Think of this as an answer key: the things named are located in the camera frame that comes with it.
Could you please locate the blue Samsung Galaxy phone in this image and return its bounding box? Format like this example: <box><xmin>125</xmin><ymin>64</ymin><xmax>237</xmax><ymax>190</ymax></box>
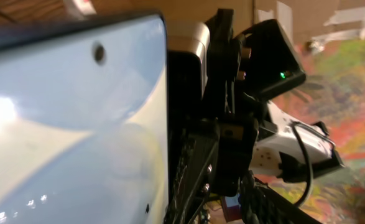
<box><xmin>0</xmin><ymin>11</ymin><xmax>169</xmax><ymax>223</ymax></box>

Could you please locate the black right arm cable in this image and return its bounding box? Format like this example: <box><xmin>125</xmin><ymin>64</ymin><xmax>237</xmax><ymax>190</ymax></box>
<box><xmin>290</xmin><ymin>121</ymin><xmax>314</xmax><ymax>208</ymax></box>

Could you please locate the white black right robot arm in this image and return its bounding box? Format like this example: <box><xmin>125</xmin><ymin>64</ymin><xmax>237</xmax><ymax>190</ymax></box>
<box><xmin>164</xmin><ymin>9</ymin><xmax>343</xmax><ymax>223</ymax></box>

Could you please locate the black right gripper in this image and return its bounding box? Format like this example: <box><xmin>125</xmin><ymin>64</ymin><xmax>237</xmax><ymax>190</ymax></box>
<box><xmin>165</xmin><ymin>9</ymin><xmax>321</xmax><ymax>224</ymax></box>

